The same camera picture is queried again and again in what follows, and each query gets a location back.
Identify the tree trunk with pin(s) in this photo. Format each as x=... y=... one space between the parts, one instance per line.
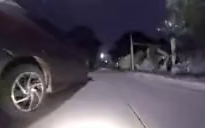
x=172 y=50

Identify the grey asphalt road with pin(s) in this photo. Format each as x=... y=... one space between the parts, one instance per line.
x=130 y=96

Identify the pole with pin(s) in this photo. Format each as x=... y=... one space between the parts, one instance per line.
x=131 y=51

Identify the pale wall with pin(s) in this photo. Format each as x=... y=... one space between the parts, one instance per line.
x=140 y=60

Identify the dark trees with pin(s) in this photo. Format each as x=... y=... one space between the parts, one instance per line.
x=86 y=43

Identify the dark red car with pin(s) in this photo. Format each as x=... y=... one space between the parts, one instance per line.
x=30 y=63

